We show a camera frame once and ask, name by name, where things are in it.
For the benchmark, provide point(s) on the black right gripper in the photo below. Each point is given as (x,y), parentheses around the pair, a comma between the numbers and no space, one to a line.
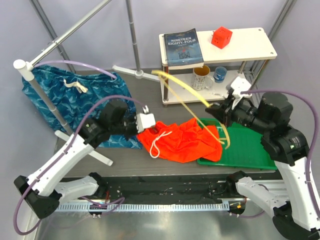
(223,113)

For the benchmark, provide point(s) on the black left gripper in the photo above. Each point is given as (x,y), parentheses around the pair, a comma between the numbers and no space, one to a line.
(132,117)

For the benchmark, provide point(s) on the orange shorts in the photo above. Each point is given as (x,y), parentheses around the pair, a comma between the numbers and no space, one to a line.
(182,143)

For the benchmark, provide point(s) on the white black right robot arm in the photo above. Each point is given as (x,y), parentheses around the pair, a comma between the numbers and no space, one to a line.
(298,216)

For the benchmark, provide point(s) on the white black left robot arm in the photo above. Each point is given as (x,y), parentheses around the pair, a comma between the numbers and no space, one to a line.
(44,191)

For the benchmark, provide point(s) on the blue patterned shorts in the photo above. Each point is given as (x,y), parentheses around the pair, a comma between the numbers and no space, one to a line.
(73,104)

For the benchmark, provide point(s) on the white patterned mug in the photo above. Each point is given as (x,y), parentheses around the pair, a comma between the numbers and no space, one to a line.
(202,79)

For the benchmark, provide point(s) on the blue glass cup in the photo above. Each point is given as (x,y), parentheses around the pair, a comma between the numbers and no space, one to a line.
(220,73)

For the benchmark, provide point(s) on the green plastic tray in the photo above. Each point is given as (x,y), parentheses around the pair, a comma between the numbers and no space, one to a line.
(245,151)

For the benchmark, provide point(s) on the white two-tier shelf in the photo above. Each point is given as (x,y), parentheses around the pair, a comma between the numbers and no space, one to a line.
(246,45)

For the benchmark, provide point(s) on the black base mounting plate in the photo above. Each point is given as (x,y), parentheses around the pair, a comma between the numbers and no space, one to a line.
(167,189)

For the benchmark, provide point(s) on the Nineteen Eighty-Four book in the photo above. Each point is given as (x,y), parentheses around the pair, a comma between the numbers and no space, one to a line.
(183,50)

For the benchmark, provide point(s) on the red cube power strip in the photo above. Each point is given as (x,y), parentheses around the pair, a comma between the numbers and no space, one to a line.
(221,37)

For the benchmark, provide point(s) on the white clothes rack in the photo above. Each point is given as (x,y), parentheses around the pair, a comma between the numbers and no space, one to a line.
(25,69)

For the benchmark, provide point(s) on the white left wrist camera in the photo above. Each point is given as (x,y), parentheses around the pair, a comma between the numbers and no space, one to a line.
(145,120)

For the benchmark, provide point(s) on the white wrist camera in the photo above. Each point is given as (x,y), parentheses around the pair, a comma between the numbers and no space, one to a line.
(236,89)
(145,120)

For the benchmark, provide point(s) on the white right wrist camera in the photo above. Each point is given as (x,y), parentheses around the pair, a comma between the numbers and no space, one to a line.
(236,89)

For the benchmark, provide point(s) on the white slotted cable duct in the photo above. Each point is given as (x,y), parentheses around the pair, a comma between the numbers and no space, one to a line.
(84,206)

